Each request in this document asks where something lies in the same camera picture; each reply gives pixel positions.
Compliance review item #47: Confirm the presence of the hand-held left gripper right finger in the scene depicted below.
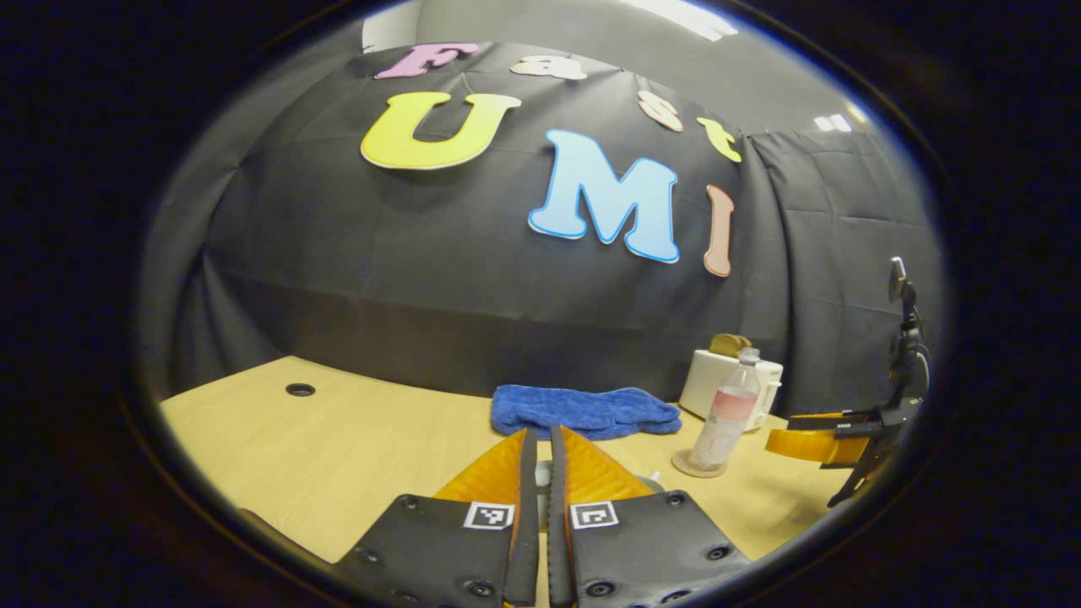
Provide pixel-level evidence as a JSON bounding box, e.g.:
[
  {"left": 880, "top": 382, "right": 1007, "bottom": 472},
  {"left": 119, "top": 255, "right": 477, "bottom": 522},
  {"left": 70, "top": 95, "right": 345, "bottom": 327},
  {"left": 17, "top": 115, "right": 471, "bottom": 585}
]
[{"left": 547, "top": 425, "right": 752, "bottom": 608}]

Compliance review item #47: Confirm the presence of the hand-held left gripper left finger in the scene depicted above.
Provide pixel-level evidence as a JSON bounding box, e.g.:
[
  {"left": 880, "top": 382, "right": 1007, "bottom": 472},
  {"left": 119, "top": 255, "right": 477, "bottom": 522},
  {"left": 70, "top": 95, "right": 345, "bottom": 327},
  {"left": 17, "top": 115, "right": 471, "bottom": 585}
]
[{"left": 334, "top": 428, "right": 540, "bottom": 608}]

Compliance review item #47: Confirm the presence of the clear plastic water bottle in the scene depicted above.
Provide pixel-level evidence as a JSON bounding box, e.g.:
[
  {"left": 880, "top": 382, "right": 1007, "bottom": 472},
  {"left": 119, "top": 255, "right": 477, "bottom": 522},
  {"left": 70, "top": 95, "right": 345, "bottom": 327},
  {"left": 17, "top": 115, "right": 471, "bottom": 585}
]
[{"left": 688, "top": 347, "right": 763, "bottom": 472}]

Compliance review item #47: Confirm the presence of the blue towel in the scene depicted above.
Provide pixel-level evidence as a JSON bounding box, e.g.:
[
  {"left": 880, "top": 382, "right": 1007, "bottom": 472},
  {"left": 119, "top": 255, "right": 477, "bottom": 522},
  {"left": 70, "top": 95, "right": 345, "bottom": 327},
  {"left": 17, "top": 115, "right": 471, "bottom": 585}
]
[{"left": 491, "top": 384, "right": 683, "bottom": 442}]

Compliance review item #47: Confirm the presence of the white toaster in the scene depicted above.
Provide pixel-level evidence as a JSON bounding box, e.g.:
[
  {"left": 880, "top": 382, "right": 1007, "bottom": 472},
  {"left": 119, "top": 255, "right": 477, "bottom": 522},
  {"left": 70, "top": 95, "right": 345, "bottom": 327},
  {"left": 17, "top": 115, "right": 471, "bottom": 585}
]
[{"left": 679, "top": 349, "right": 785, "bottom": 432}]

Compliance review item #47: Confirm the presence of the black backdrop cloth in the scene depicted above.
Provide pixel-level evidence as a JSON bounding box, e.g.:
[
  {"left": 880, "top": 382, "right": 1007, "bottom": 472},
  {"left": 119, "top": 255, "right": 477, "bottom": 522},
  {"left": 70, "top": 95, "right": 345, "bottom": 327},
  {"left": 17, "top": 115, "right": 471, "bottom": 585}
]
[{"left": 135, "top": 42, "right": 947, "bottom": 419}]

